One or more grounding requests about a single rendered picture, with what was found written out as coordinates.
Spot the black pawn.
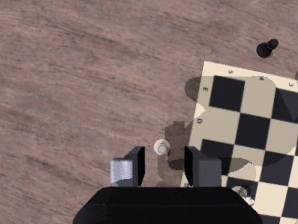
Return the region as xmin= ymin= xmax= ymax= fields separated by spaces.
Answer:
xmin=256 ymin=39 xmax=279 ymax=58

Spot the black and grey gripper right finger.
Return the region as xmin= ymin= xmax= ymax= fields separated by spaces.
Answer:
xmin=184 ymin=146 xmax=222 ymax=187

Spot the cream and black chessboard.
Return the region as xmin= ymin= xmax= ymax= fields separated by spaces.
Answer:
xmin=188 ymin=61 xmax=298 ymax=224

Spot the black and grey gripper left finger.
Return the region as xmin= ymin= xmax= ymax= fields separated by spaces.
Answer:
xmin=110 ymin=146 xmax=145 ymax=187

